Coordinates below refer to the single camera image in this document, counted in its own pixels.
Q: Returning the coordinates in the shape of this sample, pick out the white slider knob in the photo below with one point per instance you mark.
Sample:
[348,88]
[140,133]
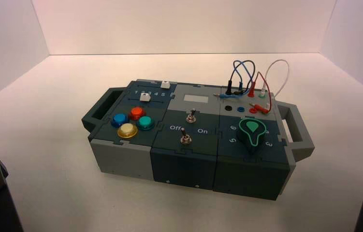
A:
[165,85]
[144,97]

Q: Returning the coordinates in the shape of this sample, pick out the grey display screen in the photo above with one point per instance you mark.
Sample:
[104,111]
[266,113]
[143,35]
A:
[195,98]

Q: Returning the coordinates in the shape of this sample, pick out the teal push button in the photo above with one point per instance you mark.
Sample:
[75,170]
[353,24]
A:
[145,122]

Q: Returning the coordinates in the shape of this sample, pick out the orange push button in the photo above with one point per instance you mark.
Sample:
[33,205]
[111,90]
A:
[137,112]

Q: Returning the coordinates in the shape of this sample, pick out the black banana socket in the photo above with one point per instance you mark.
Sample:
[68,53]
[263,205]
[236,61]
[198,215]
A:
[228,108]

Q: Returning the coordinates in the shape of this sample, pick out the dark teal grey control box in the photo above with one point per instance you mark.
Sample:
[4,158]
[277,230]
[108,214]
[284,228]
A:
[181,166]

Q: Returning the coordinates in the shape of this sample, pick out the yellow push button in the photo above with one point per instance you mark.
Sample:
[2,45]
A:
[127,130]

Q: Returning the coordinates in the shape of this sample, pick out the blue banana socket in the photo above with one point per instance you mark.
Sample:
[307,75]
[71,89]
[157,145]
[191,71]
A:
[241,109]

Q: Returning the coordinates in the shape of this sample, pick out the blue push button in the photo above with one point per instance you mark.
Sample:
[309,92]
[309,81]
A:
[119,119]

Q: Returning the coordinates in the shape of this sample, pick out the red banana socket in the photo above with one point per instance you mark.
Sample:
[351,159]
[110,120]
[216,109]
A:
[252,111]

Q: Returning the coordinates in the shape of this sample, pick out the dark rotary knob green outline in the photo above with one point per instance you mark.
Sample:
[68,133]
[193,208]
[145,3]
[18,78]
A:
[251,134]

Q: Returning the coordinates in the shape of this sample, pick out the green banana socket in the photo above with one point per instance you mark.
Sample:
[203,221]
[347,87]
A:
[262,95]

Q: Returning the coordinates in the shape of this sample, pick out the metal toggle switch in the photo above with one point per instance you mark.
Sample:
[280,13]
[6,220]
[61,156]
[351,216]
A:
[191,117]
[185,139]

